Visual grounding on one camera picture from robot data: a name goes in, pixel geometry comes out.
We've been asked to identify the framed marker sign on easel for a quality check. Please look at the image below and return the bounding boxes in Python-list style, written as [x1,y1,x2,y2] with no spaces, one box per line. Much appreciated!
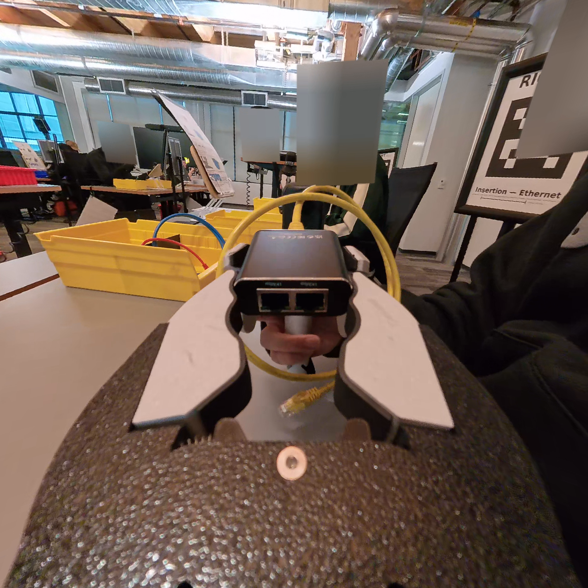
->
[448,53,588,283]

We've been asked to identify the red network cable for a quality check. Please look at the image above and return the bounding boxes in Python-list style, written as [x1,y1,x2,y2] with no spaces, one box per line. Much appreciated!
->
[141,238,209,270]

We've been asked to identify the blue network cable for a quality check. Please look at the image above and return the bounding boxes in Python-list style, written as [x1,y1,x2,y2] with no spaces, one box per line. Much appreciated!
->
[153,213,227,251]

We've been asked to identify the yellow network cable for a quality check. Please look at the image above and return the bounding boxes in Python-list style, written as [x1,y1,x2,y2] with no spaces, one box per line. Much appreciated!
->
[216,185,402,418]

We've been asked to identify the wooden document stand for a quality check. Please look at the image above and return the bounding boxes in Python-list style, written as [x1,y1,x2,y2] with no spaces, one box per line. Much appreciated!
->
[156,92,236,209]

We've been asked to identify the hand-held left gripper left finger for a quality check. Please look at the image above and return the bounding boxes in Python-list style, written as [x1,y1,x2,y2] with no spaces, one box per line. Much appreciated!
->
[131,270,253,429]

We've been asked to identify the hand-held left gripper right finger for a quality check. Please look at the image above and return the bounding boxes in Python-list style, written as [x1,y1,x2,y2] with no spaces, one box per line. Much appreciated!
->
[334,270,455,443]

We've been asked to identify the person's right forearm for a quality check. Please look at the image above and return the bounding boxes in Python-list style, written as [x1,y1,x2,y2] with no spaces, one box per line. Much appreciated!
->
[400,172,588,588]

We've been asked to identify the silver ceiling ventilation ducts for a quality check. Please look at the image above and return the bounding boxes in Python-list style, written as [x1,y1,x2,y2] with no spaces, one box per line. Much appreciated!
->
[0,0,529,111]

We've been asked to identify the black network splitter box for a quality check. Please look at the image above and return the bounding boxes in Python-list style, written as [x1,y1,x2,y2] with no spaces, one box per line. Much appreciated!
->
[233,230,354,317]

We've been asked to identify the person's right hand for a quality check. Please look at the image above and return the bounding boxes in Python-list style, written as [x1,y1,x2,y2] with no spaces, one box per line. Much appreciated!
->
[259,317,345,366]

